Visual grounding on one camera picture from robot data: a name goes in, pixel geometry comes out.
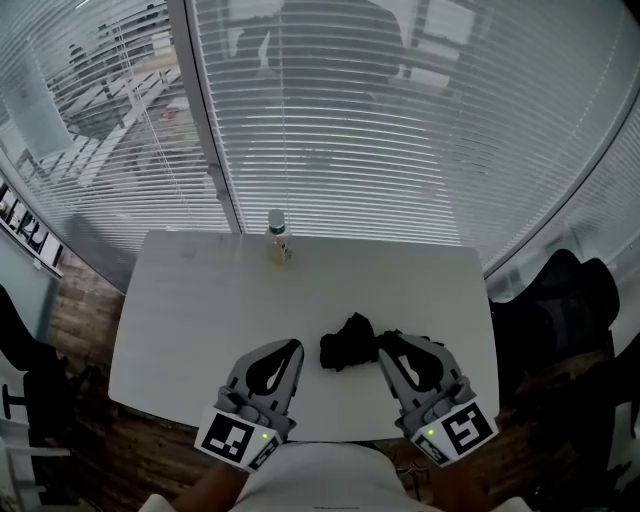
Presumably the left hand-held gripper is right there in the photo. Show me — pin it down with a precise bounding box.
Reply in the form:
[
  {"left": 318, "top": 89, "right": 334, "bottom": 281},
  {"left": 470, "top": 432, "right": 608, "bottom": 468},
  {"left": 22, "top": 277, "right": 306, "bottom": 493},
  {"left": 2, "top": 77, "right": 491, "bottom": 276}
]
[{"left": 193, "top": 338, "right": 306, "bottom": 474}]

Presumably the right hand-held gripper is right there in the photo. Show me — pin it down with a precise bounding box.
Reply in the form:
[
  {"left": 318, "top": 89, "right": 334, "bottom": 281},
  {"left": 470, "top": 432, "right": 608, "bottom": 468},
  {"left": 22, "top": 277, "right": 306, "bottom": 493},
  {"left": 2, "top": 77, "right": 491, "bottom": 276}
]
[{"left": 377, "top": 333, "right": 501, "bottom": 469}]

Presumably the black umbrella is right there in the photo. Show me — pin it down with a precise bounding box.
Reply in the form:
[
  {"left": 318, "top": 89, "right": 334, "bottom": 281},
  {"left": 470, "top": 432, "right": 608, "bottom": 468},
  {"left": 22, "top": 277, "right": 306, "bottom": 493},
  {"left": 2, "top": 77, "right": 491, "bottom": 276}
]
[{"left": 318, "top": 312, "right": 446, "bottom": 373}]

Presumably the person's left forearm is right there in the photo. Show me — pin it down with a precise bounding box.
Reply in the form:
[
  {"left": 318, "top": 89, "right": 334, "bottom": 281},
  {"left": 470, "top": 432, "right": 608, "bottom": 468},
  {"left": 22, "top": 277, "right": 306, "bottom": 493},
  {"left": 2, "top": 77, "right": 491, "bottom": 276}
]
[{"left": 172, "top": 460, "right": 252, "bottom": 512}]

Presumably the person's right forearm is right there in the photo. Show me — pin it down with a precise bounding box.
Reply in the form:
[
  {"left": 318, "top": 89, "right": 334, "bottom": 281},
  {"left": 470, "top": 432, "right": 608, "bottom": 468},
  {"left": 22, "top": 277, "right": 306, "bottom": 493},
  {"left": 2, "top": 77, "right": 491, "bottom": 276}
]
[{"left": 428, "top": 462, "right": 499, "bottom": 512}]

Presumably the white table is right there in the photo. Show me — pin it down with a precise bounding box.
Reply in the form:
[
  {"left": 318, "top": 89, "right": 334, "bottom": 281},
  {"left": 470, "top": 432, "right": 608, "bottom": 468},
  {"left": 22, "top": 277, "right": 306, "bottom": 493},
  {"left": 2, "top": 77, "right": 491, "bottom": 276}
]
[{"left": 108, "top": 229, "right": 502, "bottom": 444}]

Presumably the person's white shirt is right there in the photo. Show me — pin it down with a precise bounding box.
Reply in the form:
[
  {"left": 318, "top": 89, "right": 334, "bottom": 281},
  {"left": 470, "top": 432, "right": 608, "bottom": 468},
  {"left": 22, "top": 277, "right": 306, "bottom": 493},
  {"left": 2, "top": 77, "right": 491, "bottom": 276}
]
[{"left": 137, "top": 441, "right": 534, "bottom": 512}]

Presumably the clear plastic drink bottle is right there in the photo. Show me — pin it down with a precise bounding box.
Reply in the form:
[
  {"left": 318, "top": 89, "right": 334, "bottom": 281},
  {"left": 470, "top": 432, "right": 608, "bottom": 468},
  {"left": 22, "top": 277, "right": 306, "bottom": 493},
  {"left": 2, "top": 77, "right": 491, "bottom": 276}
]
[{"left": 265, "top": 208, "right": 294, "bottom": 269}]

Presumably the black mesh office chair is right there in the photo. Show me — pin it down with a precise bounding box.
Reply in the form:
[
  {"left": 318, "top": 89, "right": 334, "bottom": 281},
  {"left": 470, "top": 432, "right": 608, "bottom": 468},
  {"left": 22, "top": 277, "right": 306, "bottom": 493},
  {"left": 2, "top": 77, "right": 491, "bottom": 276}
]
[{"left": 486, "top": 248, "right": 622, "bottom": 401}]

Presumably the white venetian blind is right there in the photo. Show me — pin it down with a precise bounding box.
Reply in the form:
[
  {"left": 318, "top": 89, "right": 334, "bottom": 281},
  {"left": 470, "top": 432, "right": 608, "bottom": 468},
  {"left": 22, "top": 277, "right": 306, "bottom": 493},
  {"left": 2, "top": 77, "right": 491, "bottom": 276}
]
[
  {"left": 0, "top": 0, "right": 236, "bottom": 294},
  {"left": 187, "top": 0, "right": 640, "bottom": 281}
]

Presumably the white chair frame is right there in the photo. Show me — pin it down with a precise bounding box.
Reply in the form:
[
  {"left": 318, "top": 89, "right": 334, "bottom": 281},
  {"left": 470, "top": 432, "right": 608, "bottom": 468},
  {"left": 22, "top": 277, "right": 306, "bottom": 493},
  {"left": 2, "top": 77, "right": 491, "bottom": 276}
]
[{"left": 0, "top": 383, "right": 71, "bottom": 512}]

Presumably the white window frame post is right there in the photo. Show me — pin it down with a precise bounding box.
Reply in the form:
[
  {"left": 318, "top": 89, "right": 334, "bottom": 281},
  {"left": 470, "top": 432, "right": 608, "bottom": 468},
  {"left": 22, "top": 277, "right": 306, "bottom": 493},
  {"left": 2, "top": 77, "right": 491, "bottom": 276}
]
[{"left": 166, "top": 0, "right": 247, "bottom": 235}]

